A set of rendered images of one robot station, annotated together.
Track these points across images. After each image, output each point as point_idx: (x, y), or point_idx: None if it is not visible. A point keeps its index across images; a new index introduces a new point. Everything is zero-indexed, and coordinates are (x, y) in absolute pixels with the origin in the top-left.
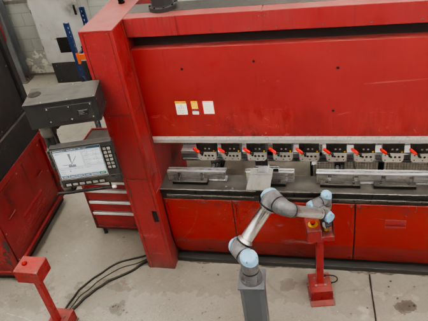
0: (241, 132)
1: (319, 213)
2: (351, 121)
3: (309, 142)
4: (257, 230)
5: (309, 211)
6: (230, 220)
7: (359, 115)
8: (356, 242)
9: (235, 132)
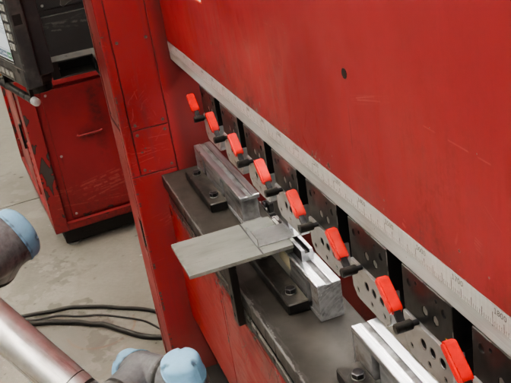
0: (233, 83)
1: (46, 380)
2: (385, 151)
3: (320, 187)
4: None
5: (11, 345)
6: (226, 336)
7: (400, 130)
8: None
9: (228, 77)
